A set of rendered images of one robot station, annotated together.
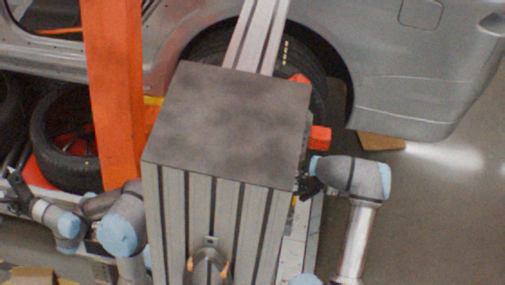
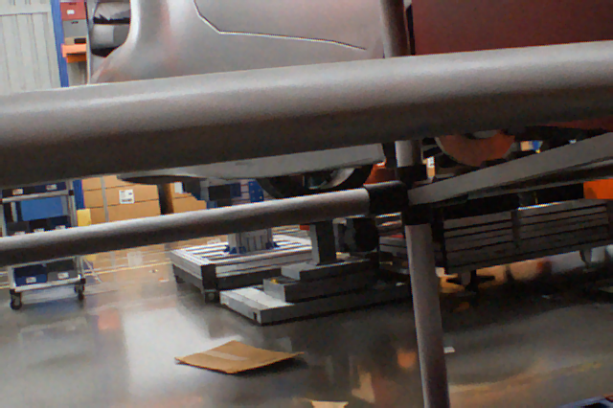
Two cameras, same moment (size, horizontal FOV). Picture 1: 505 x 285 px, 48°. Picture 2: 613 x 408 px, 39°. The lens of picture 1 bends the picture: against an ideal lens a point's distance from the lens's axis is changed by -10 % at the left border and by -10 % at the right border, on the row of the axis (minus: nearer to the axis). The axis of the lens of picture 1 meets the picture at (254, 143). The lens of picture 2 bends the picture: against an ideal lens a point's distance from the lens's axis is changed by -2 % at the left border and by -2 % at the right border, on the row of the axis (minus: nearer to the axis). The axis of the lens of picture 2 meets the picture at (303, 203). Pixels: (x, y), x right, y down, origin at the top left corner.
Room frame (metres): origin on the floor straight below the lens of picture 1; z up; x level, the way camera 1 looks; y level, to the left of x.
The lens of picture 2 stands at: (6.19, -1.71, 0.79)
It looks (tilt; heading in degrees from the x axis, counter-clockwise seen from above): 3 degrees down; 158
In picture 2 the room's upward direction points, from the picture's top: 7 degrees counter-clockwise
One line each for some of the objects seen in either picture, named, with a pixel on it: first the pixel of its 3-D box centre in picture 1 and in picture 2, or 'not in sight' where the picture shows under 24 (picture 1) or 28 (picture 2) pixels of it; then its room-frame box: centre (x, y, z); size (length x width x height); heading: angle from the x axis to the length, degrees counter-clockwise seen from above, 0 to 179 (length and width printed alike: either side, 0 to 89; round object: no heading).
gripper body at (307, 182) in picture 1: (312, 181); not in sight; (1.53, -0.25, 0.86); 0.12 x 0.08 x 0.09; 87
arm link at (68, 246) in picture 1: (68, 234); not in sight; (0.97, 0.56, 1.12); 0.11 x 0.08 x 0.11; 161
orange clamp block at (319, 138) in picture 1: (318, 138); not in sight; (1.77, -0.26, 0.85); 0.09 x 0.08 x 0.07; 87
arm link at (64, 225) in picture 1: (61, 222); not in sight; (0.95, 0.56, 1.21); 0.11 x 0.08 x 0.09; 71
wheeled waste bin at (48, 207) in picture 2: not in sight; (40, 215); (-4.59, -0.81, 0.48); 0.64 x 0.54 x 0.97; 2
